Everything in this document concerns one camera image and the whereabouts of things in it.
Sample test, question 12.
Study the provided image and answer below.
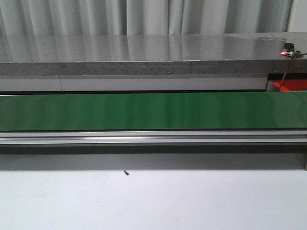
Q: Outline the grey curtain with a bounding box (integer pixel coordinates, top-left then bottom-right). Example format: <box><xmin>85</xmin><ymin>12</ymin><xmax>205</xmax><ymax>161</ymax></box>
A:
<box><xmin>0</xmin><ymin>0</ymin><xmax>292</xmax><ymax>35</ymax></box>

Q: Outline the grey stone counter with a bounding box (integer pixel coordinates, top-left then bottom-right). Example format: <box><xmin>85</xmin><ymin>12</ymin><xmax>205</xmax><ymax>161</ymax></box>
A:
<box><xmin>0</xmin><ymin>32</ymin><xmax>307</xmax><ymax>76</ymax></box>

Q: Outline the red plastic tray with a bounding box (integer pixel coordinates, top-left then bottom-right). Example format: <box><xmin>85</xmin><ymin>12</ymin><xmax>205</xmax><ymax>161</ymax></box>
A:
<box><xmin>271</xmin><ymin>79</ymin><xmax>307</xmax><ymax>92</ymax></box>

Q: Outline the small black sensor cube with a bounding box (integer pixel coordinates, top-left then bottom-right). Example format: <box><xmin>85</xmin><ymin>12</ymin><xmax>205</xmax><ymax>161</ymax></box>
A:
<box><xmin>284</xmin><ymin>43</ymin><xmax>295</xmax><ymax>52</ymax></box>

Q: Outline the aluminium conveyor frame rail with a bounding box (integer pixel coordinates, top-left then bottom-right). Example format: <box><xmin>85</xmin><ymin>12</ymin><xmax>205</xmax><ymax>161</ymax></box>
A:
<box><xmin>0</xmin><ymin>129</ymin><xmax>307</xmax><ymax>171</ymax></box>

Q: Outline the red black wire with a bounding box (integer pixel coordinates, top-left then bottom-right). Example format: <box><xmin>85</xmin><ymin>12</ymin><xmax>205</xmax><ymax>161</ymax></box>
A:
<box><xmin>277</xmin><ymin>53</ymin><xmax>307</xmax><ymax>92</ymax></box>

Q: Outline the green conveyor belt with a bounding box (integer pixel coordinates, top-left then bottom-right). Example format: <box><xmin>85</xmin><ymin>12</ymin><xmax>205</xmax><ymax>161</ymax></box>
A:
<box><xmin>0</xmin><ymin>91</ymin><xmax>307</xmax><ymax>131</ymax></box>

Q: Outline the small green circuit board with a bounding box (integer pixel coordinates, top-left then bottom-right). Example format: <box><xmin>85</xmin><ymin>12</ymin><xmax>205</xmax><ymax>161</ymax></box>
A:
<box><xmin>280</xmin><ymin>50</ymin><xmax>302</xmax><ymax>58</ymax></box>

